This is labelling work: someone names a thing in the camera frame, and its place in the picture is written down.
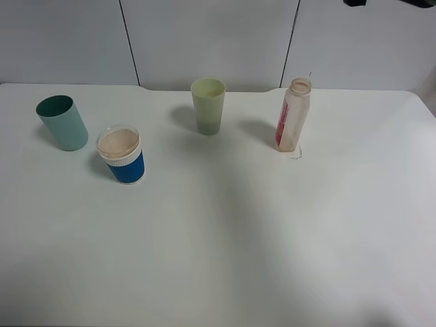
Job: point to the clear plastic drink bottle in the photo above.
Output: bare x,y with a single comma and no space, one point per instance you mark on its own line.
296,104

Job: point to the light green plastic cup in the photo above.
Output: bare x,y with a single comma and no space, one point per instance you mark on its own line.
208,98

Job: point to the thin thread on table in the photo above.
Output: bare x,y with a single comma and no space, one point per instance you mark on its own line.
296,154

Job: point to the blue sleeved paper cup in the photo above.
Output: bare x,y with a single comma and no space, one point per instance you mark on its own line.
120,147

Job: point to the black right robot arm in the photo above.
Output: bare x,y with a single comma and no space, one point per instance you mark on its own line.
423,4

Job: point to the teal plastic cup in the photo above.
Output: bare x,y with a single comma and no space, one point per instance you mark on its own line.
62,118

